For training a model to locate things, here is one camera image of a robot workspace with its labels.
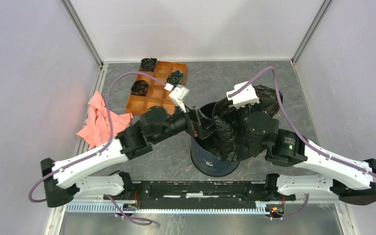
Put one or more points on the pink cloth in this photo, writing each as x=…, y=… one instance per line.
x=96, y=130

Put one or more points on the aluminium frame post right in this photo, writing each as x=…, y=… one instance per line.
x=311, y=30

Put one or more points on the rolled tie red black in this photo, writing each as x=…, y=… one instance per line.
x=140, y=88

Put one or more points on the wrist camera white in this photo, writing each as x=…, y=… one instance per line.
x=246, y=96
x=177, y=95

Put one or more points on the rolled tie blue yellow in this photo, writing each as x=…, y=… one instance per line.
x=175, y=78

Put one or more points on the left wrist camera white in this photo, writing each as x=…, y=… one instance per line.
x=177, y=95

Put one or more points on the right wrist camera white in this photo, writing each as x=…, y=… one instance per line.
x=246, y=96

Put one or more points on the aluminium frame post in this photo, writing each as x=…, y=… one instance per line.
x=311, y=30
x=82, y=31

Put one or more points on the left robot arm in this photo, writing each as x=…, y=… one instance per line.
x=63, y=180

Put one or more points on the orange compartment tray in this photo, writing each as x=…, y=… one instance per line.
x=156, y=95

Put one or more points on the dark blue trash bin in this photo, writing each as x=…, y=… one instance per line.
x=202, y=149

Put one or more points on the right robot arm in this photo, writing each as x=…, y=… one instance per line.
x=351, y=181

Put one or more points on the aluminium frame post left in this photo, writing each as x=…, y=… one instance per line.
x=82, y=31

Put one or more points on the rolled tie dark far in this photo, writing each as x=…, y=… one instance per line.
x=148, y=64

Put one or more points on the black trash bag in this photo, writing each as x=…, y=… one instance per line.
x=237, y=149

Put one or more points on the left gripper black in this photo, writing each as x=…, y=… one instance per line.
x=196, y=125

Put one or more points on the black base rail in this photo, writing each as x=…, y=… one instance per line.
x=201, y=194

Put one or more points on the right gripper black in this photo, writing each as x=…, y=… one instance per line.
x=256, y=106

